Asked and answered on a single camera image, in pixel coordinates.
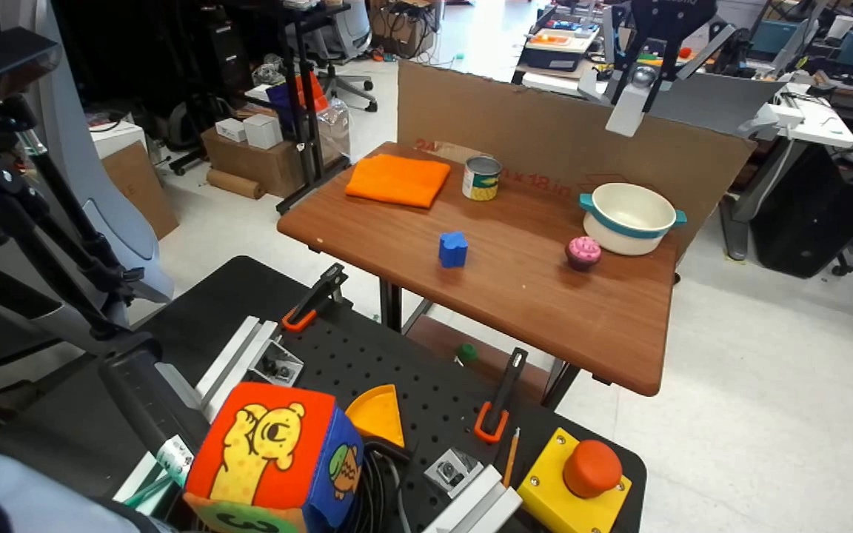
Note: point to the green ball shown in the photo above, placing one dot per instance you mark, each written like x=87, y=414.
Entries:
x=466, y=353

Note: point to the tin can yellow label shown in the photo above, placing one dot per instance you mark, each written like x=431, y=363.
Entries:
x=481, y=181

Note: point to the aluminium profile rail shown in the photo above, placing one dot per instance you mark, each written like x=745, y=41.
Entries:
x=234, y=360
x=474, y=504

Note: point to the white salt cellar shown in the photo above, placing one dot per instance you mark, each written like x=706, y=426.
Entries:
x=628, y=112

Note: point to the brown cardboard box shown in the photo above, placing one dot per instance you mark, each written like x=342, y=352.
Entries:
x=250, y=159

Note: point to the cardboard back panel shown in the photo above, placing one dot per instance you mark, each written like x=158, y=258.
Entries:
x=545, y=135

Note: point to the black white marker card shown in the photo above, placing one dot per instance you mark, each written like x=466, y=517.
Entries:
x=277, y=363
x=451, y=473

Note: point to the black perforated base board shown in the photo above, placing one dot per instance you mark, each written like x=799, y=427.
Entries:
x=414, y=380

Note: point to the pink toy cupcake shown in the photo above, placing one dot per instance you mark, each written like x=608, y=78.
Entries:
x=583, y=254

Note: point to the orange folded cloth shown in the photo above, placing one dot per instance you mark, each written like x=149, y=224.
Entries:
x=398, y=178

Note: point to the light blue fabric panel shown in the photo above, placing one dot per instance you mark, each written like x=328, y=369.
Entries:
x=80, y=150

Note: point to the green white striped object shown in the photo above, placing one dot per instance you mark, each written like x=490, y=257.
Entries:
x=158, y=474

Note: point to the blue toy block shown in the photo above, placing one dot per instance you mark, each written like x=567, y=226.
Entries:
x=454, y=251

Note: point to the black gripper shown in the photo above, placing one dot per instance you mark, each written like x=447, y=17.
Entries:
x=671, y=18

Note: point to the plush cube with bear print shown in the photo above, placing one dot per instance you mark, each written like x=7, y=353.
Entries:
x=266, y=464

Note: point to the yellow orange wedge piece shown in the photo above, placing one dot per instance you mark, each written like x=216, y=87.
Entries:
x=380, y=415

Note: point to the black camera tripod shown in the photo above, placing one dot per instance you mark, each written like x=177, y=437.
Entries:
x=22, y=208

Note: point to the black office chair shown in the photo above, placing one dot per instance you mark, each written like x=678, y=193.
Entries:
x=342, y=50

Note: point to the wooden pencil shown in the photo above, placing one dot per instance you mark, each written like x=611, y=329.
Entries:
x=509, y=458

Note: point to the light blue padded object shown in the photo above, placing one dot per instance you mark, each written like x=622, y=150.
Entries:
x=22, y=498

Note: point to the brown wooden table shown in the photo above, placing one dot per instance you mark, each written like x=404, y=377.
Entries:
x=533, y=285

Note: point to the white pot teal rim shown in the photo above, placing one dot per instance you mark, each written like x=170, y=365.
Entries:
x=628, y=220

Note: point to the yellow box red stop button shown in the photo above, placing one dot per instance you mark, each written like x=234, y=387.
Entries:
x=568, y=489

